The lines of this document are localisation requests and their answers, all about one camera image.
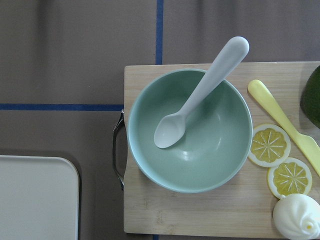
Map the beige rabbit tray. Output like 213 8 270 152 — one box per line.
0 155 80 240

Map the white plastic spoon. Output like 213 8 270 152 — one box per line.
154 36 250 149

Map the green bowl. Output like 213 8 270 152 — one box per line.
127 69 253 193

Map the lemon slice upper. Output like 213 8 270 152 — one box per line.
248 123 291 168

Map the lemon slice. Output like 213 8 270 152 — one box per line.
248 123 291 168
267 157 313 199

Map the lemon slice lower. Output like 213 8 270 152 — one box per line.
267 157 313 199

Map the green avocado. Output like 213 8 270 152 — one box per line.
300 66 320 129

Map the yellow plastic knife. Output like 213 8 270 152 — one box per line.
247 79 320 174

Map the white garlic bulb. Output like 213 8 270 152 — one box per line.
272 193 320 240

